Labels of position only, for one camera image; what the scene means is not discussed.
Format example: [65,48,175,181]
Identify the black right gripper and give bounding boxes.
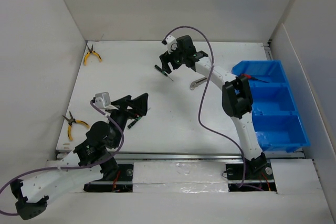
[160,43,186,74]

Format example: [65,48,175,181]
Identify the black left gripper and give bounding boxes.
[106,93,148,148]

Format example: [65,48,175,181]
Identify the green black precision screwdriver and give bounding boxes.
[154,65,173,81]

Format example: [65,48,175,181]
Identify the red handled screwdriver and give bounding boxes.
[241,73,268,83]

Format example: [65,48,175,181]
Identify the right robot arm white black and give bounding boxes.
[160,35,267,178]

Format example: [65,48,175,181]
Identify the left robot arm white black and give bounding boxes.
[9,92,149,220]

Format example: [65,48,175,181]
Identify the silver folding utility knife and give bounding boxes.
[190,77,207,90]

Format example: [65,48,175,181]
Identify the yellow pliers near left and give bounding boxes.
[62,111,90,141]

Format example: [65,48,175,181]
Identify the yellow pliers far corner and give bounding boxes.
[83,44,102,66]

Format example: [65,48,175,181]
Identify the blue plastic compartment bin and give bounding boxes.
[232,61,310,153]

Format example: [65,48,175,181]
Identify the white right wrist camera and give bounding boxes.
[161,35,177,53]

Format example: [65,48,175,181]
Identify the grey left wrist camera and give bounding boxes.
[94,92,111,109]

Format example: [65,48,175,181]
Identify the metal mounting rail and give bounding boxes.
[56,152,305,183]

